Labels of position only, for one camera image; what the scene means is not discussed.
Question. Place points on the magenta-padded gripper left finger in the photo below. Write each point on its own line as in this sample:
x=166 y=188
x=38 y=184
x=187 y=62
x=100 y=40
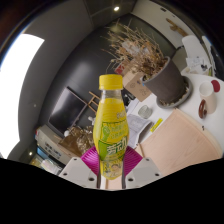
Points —
x=76 y=171

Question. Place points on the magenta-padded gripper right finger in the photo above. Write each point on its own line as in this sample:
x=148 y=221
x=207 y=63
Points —
x=145 y=171

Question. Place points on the yellow drink bottle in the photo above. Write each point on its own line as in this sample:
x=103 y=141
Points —
x=111 y=133

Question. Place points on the light wooden drawing board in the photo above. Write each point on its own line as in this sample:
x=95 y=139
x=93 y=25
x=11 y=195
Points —
x=115 y=184
x=180 y=143

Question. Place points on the white cabinet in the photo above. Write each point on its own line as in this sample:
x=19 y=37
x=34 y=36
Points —
x=50 y=145

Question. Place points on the printed paper sheets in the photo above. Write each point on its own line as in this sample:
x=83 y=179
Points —
x=136 y=128

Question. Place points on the small yellow tag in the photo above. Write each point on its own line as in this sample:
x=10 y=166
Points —
x=156 y=125

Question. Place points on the small clear glass jar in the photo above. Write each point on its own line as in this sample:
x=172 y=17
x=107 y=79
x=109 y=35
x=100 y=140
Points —
x=145 y=111

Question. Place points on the grey plant saucer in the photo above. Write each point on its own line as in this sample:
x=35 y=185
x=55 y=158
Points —
x=176 y=105

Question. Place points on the cardboard box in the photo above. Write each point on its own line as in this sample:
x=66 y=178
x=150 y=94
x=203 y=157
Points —
x=135 y=86

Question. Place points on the dried plant in grey pot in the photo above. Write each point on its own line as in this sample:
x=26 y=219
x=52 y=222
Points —
x=166 y=83

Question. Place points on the long white ceiling light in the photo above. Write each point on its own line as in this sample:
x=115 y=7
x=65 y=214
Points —
x=16 y=93

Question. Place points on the flat round red coaster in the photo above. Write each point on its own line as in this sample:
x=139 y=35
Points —
x=215 y=86

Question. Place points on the white paper stack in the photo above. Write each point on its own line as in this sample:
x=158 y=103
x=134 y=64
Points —
x=198 y=65

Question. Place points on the black wall screen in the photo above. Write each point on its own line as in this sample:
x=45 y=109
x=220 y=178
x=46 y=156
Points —
x=66 y=111

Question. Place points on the wooden wall figure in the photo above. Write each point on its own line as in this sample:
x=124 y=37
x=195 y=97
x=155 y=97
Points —
x=176 y=28

